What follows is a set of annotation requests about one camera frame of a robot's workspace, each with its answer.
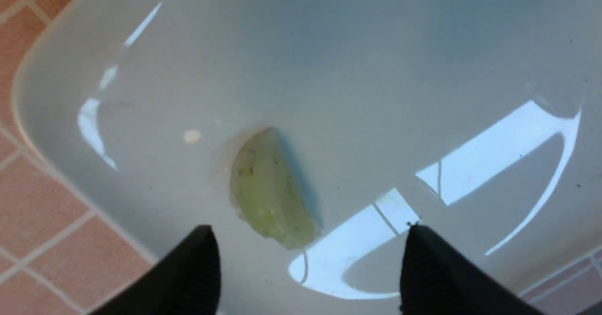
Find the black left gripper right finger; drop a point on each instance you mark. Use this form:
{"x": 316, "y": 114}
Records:
{"x": 436, "y": 279}

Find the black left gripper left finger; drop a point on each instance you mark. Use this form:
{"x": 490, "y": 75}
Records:
{"x": 187, "y": 281}

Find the green steamed dumpling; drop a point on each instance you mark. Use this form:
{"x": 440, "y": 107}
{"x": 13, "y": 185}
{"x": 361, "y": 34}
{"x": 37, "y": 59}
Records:
{"x": 264, "y": 193}

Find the white square plate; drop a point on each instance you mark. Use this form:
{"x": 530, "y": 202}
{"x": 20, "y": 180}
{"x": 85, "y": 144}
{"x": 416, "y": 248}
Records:
{"x": 478, "y": 118}

